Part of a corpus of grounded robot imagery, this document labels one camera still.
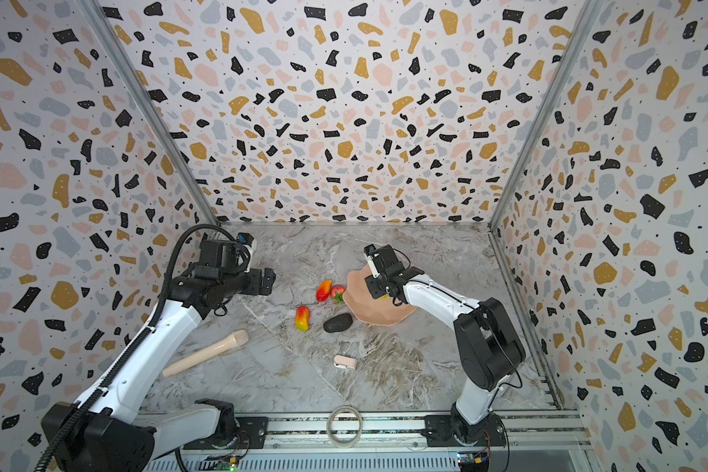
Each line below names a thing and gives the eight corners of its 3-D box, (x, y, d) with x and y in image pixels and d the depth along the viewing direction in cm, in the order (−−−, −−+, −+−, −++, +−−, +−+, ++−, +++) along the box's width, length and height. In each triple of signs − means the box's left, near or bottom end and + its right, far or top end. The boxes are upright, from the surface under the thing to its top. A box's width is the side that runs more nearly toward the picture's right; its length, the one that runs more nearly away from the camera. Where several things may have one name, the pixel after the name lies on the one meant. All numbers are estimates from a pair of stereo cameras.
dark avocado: (329, 338, 93) (328, 333, 90) (324, 327, 95) (322, 322, 92) (354, 325, 96) (354, 319, 93) (348, 314, 98) (347, 309, 95)
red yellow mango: (295, 330, 94) (293, 325, 91) (299, 310, 99) (297, 305, 96) (308, 330, 94) (306, 325, 91) (311, 310, 99) (310, 305, 96)
